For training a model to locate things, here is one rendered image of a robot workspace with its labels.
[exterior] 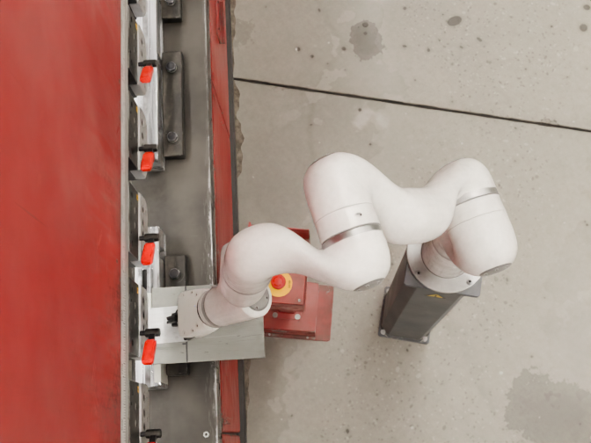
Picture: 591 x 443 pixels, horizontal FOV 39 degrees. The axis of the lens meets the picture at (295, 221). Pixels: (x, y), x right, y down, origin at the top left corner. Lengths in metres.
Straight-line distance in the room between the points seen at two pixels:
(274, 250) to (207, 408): 0.85
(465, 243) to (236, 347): 0.64
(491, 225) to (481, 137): 1.61
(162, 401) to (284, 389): 0.92
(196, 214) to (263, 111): 1.09
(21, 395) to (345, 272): 0.50
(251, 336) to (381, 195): 0.69
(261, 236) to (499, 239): 0.50
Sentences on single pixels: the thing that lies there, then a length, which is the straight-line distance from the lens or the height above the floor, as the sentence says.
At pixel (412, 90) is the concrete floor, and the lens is 3.22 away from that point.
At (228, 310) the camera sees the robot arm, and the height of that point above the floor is 1.29.
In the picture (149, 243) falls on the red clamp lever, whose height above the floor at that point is 1.28.
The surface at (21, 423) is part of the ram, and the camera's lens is 1.09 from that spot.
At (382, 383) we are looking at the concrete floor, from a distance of 2.94.
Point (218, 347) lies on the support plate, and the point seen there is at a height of 1.00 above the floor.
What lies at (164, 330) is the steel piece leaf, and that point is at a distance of 1.98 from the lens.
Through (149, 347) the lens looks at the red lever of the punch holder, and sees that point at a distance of 1.68.
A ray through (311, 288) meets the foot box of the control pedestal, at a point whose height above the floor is 0.12.
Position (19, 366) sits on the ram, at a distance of 1.08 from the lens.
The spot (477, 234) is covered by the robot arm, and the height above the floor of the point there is 1.42.
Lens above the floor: 2.93
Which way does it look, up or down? 75 degrees down
